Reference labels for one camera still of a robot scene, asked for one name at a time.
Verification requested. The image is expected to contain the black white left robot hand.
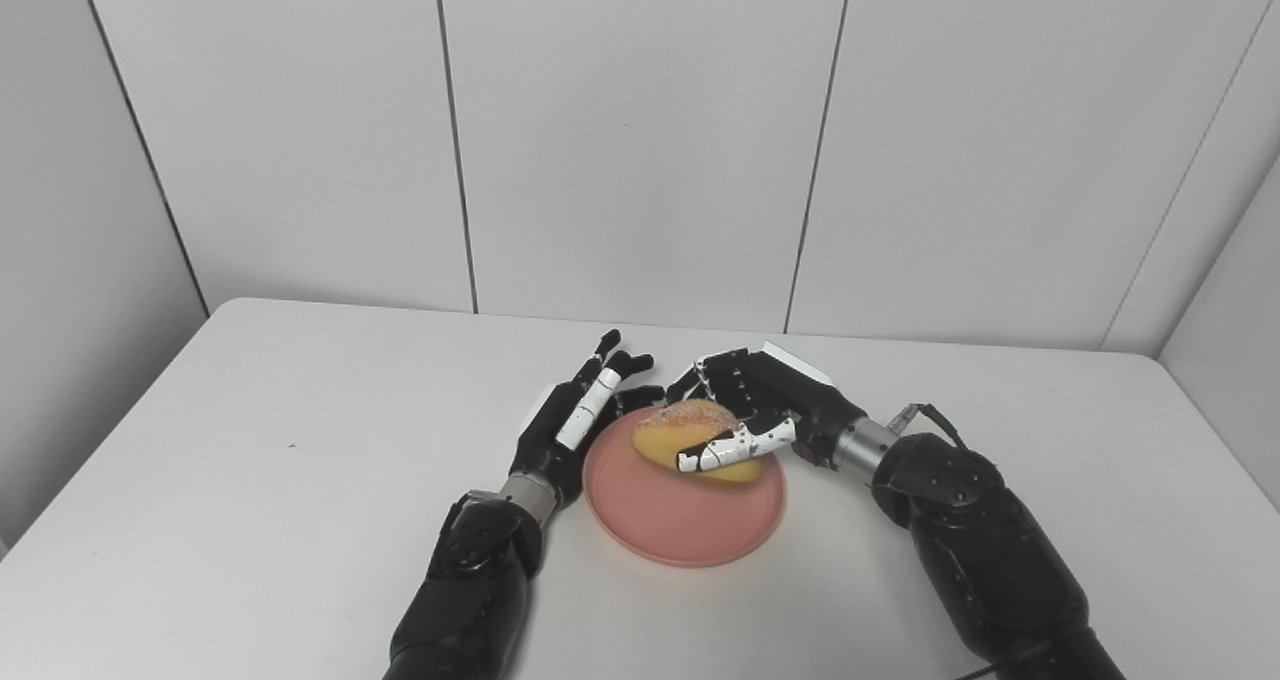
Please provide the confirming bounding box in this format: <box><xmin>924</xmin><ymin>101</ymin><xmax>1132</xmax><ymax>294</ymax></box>
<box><xmin>508</xmin><ymin>329</ymin><xmax>666</xmax><ymax>509</ymax></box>

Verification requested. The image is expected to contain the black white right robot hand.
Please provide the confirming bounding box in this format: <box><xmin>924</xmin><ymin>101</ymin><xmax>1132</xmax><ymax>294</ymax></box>
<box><xmin>665</xmin><ymin>341</ymin><xmax>869</xmax><ymax>473</ymax></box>

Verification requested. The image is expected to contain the golden sugared bread roll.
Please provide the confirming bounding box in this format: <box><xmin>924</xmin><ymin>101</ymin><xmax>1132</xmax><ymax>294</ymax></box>
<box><xmin>632</xmin><ymin>399</ymin><xmax>763</xmax><ymax>484</ymax></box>

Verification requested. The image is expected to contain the pink round plate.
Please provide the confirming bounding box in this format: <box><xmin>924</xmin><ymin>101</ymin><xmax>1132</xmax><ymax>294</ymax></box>
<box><xmin>582</xmin><ymin>405</ymin><xmax>787</xmax><ymax>569</ymax></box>

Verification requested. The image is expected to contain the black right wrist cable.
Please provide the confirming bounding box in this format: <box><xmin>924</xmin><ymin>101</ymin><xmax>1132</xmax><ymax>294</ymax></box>
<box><xmin>888</xmin><ymin>403</ymin><xmax>969</xmax><ymax>451</ymax></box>

